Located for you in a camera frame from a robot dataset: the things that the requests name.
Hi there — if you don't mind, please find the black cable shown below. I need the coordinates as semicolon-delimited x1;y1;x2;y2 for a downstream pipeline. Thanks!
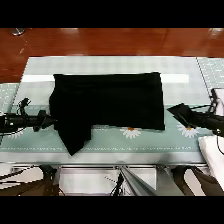
104;171;126;197

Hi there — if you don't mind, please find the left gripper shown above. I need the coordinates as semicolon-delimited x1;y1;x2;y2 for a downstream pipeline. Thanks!
33;109;52;133

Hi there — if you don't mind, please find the white garment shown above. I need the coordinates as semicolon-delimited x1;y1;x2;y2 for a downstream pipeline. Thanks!
198;134;224;192

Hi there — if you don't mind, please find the black garment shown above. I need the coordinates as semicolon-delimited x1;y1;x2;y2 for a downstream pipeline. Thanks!
48;71;166;157

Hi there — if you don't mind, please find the silver frame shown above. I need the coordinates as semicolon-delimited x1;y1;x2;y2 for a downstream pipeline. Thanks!
0;151;224;197

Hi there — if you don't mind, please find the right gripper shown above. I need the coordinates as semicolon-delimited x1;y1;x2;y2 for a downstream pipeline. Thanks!
166;102;210;130

